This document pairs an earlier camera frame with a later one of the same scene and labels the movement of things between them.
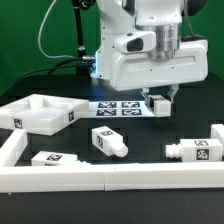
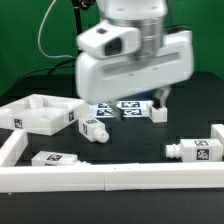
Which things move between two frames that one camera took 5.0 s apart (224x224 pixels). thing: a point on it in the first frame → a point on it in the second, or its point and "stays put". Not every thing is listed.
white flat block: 47,158 stays put
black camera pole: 83,69 stays put
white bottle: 196,150 stays put
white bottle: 108,141 → 93,129
